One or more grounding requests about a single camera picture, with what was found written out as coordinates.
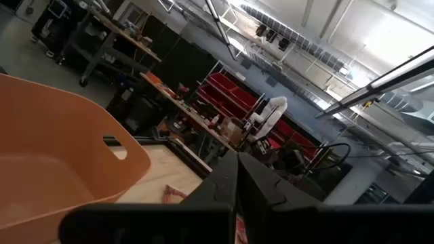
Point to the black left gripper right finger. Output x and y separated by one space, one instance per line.
264 189

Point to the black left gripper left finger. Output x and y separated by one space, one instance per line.
217 183

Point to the red popcorn bag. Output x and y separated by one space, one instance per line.
171 196
240 232

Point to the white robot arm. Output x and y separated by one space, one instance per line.
274 108

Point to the cardboard box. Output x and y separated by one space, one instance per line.
234 130

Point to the cluttered wooden workbench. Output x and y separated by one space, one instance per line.
190 113

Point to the shelf with red bins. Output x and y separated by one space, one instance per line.
223 83

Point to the black partition panel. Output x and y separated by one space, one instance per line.
183 64

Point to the long ceiling light bar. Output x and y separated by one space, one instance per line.
400 72
220 28

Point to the orange plastic basket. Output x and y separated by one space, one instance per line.
51 135

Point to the wooden workbench with metal legs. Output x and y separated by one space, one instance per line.
115 30

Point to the black metal table frame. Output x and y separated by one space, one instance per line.
190 156

